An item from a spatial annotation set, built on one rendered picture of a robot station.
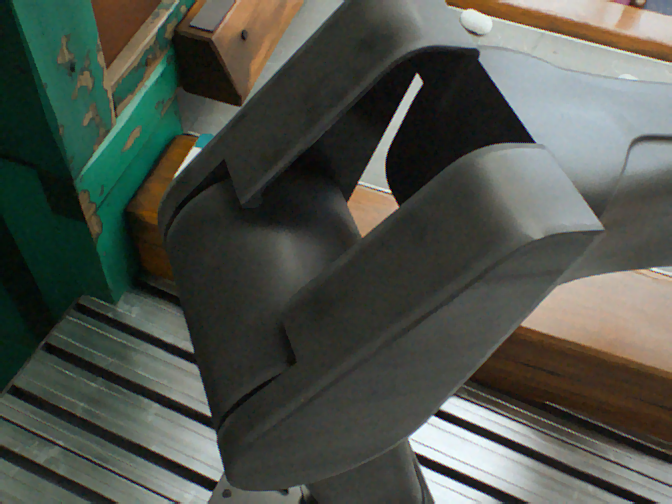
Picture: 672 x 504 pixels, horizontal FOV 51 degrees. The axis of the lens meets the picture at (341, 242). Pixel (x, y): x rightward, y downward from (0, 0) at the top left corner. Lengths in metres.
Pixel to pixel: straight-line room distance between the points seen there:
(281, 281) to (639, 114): 0.11
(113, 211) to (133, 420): 0.17
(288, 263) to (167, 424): 0.43
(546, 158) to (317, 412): 0.08
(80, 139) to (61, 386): 0.22
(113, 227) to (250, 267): 0.43
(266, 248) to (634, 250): 0.11
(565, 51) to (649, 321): 0.36
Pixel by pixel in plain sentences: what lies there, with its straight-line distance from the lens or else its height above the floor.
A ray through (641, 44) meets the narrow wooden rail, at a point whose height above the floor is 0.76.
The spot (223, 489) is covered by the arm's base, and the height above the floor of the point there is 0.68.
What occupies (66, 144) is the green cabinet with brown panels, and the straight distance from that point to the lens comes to 0.52.
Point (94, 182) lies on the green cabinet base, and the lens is 0.57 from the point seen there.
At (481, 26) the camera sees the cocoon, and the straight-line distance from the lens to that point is 0.84.
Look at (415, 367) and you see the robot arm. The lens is 0.18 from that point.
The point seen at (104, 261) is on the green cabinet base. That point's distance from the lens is 0.63.
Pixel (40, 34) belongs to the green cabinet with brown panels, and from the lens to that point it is 0.47.
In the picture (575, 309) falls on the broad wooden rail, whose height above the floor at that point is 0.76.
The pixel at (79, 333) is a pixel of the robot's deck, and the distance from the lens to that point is 0.67.
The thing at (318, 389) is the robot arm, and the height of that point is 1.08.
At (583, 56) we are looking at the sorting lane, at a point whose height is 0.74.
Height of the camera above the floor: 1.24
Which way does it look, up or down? 54 degrees down
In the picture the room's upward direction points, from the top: 7 degrees clockwise
